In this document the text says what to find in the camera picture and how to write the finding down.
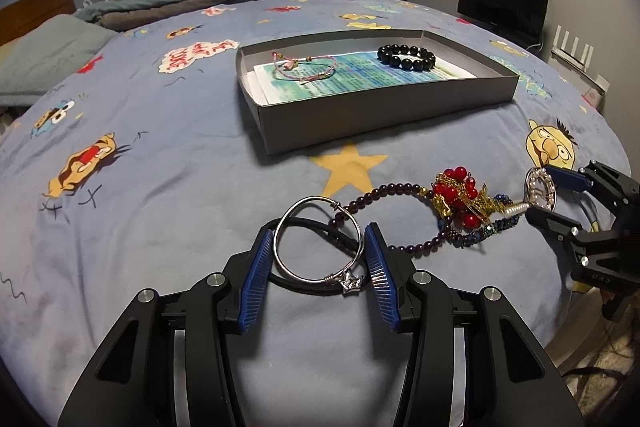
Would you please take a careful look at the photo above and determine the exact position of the blue beaded bracelet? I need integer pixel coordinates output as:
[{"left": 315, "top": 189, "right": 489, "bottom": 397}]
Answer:
[{"left": 439, "top": 193, "right": 522, "bottom": 249}]

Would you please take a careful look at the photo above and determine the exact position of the silver rhinestone ring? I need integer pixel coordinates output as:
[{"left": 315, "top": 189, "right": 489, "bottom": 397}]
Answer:
[{"left": 524, "top": 167, "right": 559, "bottom": 211}]

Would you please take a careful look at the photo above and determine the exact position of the blue cartoon printed bedsheet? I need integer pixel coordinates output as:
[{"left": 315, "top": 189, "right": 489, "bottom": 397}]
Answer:
[{"left": 0, "top": 0, "right": 632, "bottom": 427}]

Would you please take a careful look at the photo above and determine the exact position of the black hair tie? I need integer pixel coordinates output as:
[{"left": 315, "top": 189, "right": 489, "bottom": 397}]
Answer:
[{"left": 264, "top": 216, "right": 372, "bottom": 294}]

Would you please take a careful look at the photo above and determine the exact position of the wooden headboard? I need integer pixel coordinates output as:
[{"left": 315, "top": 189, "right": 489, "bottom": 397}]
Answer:
[{"left": 0, "top": 0, "right": 77, "bottom": 48}]

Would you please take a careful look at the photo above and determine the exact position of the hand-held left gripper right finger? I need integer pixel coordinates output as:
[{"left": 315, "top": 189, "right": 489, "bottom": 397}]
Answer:
[{"left": 364, "top": 222, "right": 586, "bottom": 427}]

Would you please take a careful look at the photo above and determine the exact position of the white router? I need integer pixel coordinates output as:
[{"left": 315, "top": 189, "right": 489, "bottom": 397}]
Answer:
[{"left": 550, "top": 26, "right": 611, "bottom": 94}]

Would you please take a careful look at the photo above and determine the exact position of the dark purple bead necklace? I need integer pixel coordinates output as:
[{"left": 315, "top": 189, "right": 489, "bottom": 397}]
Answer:
[{"left": 329, "top": 182, "right": 463, "bottom": 259}]

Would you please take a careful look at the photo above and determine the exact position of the grey pillow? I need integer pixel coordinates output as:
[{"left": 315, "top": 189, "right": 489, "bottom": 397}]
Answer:
[{"left": 0, "top": 14, "right": 119, "bottom": 108}]

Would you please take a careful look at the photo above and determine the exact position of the black bead bracelet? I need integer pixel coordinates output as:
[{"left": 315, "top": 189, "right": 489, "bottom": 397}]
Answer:
[{"left": 377, "top": 42, "right": 437, "bottom": 73}]

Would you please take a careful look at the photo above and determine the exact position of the teal printed paper sheet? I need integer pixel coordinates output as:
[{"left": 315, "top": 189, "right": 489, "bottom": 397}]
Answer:
[{"left": 252, "top": 51, "right": 478, "bottom": 105}]

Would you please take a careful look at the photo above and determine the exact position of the grey cardboard box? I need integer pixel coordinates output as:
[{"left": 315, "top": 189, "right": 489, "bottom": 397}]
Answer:
[{"left": 235, "top": 29, "right": 521, "bottom": 156}]

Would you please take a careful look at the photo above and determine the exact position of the black monitor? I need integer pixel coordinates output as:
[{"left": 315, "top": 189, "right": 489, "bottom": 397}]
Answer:
[{"left": 457, "top": 0, "right": 551, "bottom": 41}]

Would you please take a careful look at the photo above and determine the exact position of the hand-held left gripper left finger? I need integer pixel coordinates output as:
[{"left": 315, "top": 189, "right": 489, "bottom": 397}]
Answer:
[{"left": 57, "top": 227, "right": 276, "bottom": 427}]

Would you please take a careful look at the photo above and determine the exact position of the red bead gold ornament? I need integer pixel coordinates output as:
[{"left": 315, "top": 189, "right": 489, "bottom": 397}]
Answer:
[{"left": 431, "top": 166, "right": 507, "bottom": 229}]

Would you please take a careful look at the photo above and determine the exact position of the silver bangle with crown charm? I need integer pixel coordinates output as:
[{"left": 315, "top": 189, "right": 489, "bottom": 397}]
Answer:
[{"left": 274, "top": 196, "right": 379, "bottom": 296}]

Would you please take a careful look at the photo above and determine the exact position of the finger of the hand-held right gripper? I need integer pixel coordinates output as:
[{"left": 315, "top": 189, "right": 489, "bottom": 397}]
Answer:
[
  {"left": 525, "top": 205, "right": 587, "bottom": 254},
  {"left": 545, "top": 159, "right": 640, "bottom": 219}
]

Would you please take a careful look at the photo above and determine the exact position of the pink string bracelet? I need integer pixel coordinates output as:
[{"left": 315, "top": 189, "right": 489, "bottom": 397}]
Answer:
[{"left": 272, "top": 51, "right": 337, "bottom": 84}]

